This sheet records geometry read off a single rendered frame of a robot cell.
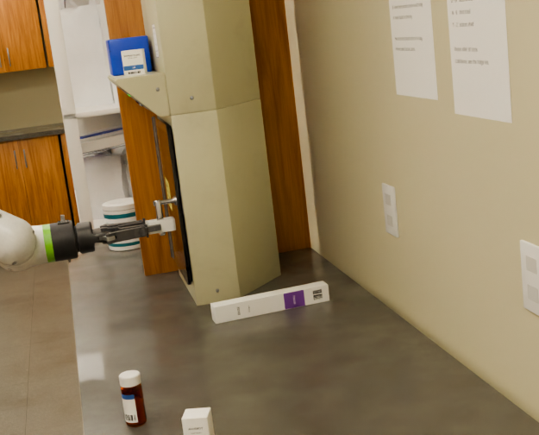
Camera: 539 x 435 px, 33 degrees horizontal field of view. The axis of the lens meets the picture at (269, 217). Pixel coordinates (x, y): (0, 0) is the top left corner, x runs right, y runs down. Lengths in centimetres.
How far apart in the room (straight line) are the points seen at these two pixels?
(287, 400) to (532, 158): 61
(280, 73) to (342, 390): 117
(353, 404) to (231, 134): 86
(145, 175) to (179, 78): 46
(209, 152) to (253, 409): 77
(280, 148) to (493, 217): 113
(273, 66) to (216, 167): 49
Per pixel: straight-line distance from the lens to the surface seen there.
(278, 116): 260
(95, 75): 355
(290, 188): 264
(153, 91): 216
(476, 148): 161
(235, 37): 227
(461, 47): 162
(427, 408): 159
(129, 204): 292
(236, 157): 225
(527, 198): 148
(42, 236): 221
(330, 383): 171
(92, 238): 221
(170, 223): 224
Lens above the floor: 160
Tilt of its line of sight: 12 degrees down
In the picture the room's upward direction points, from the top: 7 degrees counter-clockwise
